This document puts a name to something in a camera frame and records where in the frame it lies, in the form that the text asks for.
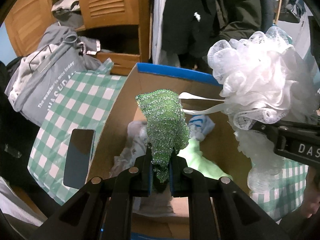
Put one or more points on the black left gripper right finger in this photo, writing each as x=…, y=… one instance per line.
x=219, y=209

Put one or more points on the black smartphone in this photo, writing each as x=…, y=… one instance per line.
x=79, y=155

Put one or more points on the person's right hand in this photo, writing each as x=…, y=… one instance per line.
x=310, y=204

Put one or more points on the green white checkered tablecloth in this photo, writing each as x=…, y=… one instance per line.
x=84, y=103

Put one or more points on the dark hanging jackets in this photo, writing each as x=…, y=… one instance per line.
x=184, y=30

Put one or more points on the blue-edged cardboard box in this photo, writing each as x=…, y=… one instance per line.
x=145, y=78

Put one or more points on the wooden louvered cabinet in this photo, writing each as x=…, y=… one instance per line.
x=121, y=26

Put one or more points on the white plastic bag bundle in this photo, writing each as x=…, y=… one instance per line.
x=136, y=144

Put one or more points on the white mesh bath pouf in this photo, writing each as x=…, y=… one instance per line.
x=264, y=80

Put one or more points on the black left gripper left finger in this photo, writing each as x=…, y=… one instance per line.
x=102, y=208

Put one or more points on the grey printed tote bag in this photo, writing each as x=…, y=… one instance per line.
x=41, y=76

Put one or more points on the light green cloth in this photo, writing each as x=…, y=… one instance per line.
x=195, y=159

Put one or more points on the green glitter scrub sponge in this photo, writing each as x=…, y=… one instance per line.
x=166, y=128

